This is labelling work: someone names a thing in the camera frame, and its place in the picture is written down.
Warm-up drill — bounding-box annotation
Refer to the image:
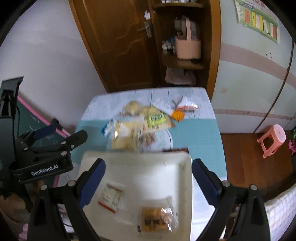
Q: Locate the Lipo biscuit packet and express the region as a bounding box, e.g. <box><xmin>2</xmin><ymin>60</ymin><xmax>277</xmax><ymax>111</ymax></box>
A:
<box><xmin>98</xmin><ymin>183</ymin><xmax>123</xmax><ymax>213</ymax></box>

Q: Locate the large yellow cake bag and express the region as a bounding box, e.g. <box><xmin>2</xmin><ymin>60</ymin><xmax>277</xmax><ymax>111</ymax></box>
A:
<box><xmin>110</xmin><ymin>116</ymin><xmax>144</xmax><ymax>151</ymax></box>

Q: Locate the white plastic tray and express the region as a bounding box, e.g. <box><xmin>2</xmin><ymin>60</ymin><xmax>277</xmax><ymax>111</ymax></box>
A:
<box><xmin>79</xmin><ymin>151</ymin><xmax>193</xmax><ymax>240</ymax></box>

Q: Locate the nut cluster snack packet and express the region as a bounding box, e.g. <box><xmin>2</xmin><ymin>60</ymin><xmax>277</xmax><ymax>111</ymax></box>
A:
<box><xmin>139</xmin><ymin>133</ymin><xmax>156</xmax><ymax>147</ymax></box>

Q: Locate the orange fried snack bag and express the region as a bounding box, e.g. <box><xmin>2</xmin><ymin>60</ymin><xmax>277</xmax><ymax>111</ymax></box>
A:
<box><xmin>137</xmin><ymin>196</ymin><xmax>179</xmax><ymax>233</ymax></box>

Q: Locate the white orange snack packet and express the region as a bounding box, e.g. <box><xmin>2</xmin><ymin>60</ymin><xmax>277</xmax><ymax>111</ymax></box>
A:
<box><xmin>152</xmin><ymin>96</ymin><xmax>199</xmax><ymax>122</ymax></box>

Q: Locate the white checkered bedding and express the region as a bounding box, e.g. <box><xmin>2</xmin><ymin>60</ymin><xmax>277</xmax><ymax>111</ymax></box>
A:
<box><xmin>264</xmin><ymin>184</ymin><xmax>296</xmax><ymax>240</ymax></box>

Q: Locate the round yellow pastry bag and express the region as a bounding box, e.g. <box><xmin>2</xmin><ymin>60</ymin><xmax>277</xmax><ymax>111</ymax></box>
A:
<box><xmin>120</xmin><ymin>101</ymin><xmax>144</xmax><ymax>116</ymax></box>

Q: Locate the lumpy yellow pastry bag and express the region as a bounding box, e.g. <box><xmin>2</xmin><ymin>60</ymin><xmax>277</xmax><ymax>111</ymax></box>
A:
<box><xmin>139</xmin><ymin>105</ymin><xmax>160</xmax><ymax>118</ymax></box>

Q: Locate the green label snack pack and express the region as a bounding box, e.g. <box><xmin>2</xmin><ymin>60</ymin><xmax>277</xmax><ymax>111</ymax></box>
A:
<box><xmin>147</xmin><ymin>112</ymin><xmax>167</xmax><ymax>130</ymax></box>

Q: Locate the pink plastic stool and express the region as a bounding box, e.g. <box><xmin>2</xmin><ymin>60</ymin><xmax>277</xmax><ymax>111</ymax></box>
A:
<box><xmin>257</xmin><ymin>124</ymin><xmax>286</xmax><ymax>159</ymax></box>

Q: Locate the leaf patterned teal tablecloth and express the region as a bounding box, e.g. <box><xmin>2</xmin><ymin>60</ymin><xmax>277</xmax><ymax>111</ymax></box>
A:
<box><xmin>58</xmin><ymin>86</ymin><xmax>228</xmax><ymax>241</ymax></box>

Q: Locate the wooden door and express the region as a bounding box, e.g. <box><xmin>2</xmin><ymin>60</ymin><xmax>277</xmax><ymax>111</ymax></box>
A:
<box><xmin>69</xmin><ymin>1</ymin><xmax>162</xmax><ymax>92</ymax></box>

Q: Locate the pale sliding wardrobe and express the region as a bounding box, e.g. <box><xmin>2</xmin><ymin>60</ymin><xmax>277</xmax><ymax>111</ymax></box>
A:
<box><xmin>211</xmin><ymin>1</ymin><xmax>295</xmax><ymax>133</ymax></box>

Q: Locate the pink storage basket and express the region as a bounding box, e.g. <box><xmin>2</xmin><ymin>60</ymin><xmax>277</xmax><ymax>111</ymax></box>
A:
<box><xmin>175</xmin><ymin>18</ymin><xmax>201</xmax><ymax>60</ymax></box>

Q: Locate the wooden shelf cabinet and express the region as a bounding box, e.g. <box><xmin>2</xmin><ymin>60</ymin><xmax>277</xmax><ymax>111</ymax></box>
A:
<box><xmin>149</xmin><ymin>1</ymin><xmax>222</xmax><ymax>97</ymax></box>

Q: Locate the green chalkboard pink frame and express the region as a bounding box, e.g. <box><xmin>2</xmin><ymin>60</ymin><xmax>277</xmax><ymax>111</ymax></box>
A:
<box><xmin>14</xmin><ymin>94</ymin><xmax>72</xmax><ymax>188</ymax></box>

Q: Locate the colourful wall chart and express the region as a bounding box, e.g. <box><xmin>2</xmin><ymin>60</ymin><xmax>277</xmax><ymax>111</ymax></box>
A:
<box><xmin>234</xmin><ymin>0</ymin><xmax>280</xmax><ymax>44</ymax></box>

